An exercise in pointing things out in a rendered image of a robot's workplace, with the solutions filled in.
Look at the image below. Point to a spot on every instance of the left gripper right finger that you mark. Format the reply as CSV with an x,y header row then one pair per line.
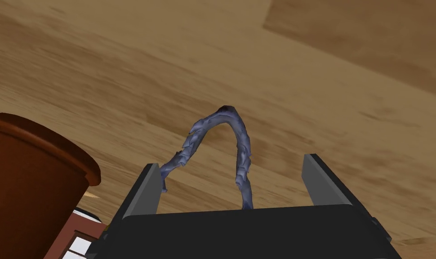
x,y
324,183

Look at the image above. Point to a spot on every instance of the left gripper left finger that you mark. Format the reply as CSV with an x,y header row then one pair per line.
x,y
146,190

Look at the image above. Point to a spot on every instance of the red-brown book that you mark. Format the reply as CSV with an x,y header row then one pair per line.
x,y
76,235

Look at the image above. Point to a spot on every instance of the brown round pot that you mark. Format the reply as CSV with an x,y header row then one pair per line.
x,y
27,187

